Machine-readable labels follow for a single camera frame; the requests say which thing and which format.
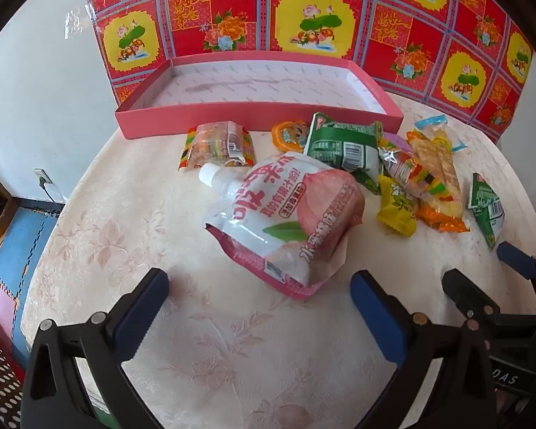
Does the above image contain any pink cardboard box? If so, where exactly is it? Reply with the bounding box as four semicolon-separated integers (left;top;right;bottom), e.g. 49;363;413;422
115;51;405;140

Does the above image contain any purple tin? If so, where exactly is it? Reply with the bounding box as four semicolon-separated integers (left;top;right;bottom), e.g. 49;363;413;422
382;132;414;153

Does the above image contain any black power cable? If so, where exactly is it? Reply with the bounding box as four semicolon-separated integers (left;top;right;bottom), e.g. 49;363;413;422
40;179;68;204

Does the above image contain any blue-edged clear candy packet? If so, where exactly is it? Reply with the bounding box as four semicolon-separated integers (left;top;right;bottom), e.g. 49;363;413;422
415;114;467;153

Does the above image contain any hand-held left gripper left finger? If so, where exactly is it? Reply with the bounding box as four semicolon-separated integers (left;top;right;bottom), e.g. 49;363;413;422
20;268;170;429

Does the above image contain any large green snack packet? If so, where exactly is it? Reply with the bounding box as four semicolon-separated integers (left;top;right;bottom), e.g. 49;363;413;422
304;112;385;195

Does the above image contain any foam puzzle floor mat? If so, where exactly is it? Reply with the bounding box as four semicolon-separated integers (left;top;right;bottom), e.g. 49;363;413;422
0;203;65;367

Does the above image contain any corn wafer packet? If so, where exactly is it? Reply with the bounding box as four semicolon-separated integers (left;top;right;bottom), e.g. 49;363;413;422
406;129;471;234

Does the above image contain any orange jelly cup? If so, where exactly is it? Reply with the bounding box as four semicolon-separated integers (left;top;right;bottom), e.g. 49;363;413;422
271;118;311;152

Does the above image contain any yellow snack packet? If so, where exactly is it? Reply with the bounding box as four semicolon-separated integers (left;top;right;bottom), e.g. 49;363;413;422
376;174;418;237

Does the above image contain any peach jelly drink pouch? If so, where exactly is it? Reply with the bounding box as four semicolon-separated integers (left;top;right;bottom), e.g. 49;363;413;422
198;152;367;301

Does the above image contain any small green snack packet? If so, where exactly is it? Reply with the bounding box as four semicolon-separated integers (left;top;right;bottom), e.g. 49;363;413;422
468;172;505;251

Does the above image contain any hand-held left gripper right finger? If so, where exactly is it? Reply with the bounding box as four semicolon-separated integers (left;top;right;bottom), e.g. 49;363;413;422
349;270;496;429

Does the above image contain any rainbow candy packet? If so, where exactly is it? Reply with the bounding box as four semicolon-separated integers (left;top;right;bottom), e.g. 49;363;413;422
179;120;256;171
377;136;456;202

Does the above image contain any polka dot fabric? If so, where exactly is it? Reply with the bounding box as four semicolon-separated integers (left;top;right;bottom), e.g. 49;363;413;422
0;313;25;429

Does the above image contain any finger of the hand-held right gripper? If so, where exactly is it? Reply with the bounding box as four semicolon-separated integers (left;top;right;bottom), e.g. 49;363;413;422
496;240;536;310
441;268;503;322

